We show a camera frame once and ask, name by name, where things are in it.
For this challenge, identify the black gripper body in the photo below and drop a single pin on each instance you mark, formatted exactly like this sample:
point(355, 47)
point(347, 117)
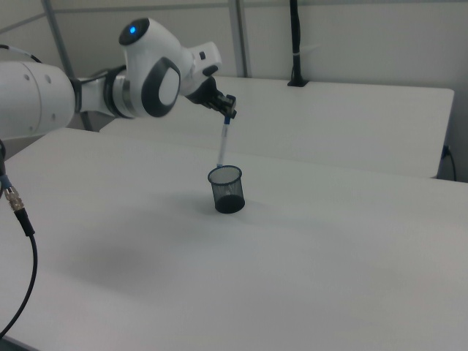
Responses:
point(206, 93)

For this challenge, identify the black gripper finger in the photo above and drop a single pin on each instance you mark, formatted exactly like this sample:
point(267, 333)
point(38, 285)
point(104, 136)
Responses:
point(232, 104)
point(220, 106)

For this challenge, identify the white marker with blue cap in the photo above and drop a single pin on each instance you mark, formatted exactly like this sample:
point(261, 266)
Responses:
point(223, 142)

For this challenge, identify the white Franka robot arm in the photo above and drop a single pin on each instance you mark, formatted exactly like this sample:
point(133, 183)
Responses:
point(36, 95)

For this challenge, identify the black mesh pen cup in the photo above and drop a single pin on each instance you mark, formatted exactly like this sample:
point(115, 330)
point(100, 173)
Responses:
point(228, 197)

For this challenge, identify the black pole with clamp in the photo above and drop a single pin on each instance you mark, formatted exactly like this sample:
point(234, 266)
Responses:
point(295, 36)

